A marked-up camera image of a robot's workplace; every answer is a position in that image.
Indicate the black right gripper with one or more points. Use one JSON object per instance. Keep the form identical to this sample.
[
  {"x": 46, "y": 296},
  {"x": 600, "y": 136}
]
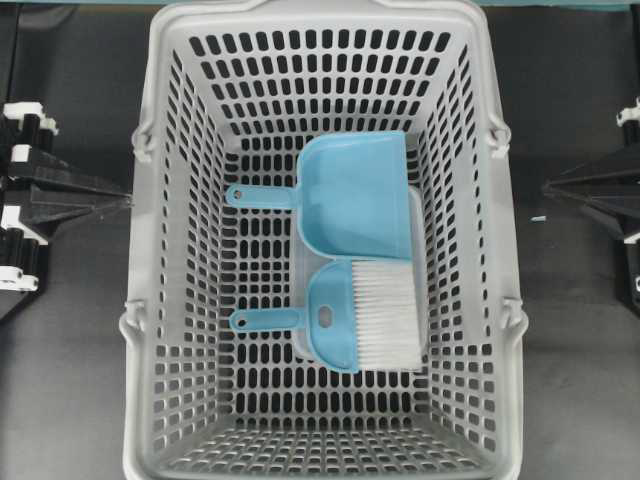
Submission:
[{"x": 607, "y": 190}]

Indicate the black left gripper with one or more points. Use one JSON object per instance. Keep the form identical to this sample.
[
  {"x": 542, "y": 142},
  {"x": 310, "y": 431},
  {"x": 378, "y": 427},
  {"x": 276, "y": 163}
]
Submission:
[{"x": 34, "y": 207}]

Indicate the grey plastic shopping basket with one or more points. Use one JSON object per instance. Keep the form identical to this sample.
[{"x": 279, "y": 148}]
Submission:
[{"x": 233, "y": 92}]

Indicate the blue white hand brush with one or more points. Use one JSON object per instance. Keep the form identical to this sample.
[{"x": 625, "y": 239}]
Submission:
[{"x": 358, "y": 315}]

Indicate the blue plastic dustpan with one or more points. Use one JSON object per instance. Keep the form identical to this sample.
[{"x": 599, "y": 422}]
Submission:
[{"x": 351, "y": 197}]

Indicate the clear plastic container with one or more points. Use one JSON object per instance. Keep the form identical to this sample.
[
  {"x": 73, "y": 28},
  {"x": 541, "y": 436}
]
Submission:
[{"x": 303, "y": 263}]

